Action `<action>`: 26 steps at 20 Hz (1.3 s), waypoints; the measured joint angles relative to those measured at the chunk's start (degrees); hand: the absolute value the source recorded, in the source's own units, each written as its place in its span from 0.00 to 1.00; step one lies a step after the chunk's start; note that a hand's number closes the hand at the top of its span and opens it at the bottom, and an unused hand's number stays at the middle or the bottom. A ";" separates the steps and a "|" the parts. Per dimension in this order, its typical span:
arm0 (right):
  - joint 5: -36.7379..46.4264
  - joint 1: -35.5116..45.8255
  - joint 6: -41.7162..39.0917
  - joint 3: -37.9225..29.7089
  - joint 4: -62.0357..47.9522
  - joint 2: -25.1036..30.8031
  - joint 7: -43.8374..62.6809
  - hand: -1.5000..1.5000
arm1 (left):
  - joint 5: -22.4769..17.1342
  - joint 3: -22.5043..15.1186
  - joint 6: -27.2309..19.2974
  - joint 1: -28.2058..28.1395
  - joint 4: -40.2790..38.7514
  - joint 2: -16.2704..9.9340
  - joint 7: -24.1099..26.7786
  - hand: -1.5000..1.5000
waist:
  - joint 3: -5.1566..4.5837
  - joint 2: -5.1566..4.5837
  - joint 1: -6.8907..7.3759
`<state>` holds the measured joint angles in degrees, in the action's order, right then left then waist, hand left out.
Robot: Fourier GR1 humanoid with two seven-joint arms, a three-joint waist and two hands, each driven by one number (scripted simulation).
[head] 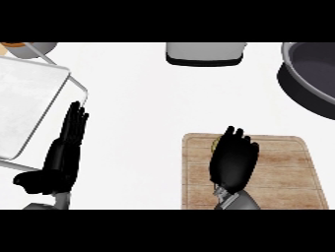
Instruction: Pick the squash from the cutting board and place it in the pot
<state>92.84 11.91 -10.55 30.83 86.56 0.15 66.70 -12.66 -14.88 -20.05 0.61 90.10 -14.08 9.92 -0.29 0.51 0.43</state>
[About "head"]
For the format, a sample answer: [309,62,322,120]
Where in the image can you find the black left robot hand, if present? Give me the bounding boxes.
[11,100,90,196]

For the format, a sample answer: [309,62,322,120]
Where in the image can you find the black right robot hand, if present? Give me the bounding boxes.
[208,125,260,195]

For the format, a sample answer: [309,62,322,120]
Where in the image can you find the yellow squash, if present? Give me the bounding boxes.
[208,137,222,154]

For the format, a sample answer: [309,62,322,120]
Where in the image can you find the wooden cutting board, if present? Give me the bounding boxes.
[180,132,330,211]

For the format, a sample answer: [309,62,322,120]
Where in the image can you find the dark grey pot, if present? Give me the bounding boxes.
[275,41,335,123]

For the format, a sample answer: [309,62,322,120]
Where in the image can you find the grey bowl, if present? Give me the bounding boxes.
[1,41,59,60]

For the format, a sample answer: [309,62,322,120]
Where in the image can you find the white tray with metal frame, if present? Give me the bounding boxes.
[0,41,90,172]

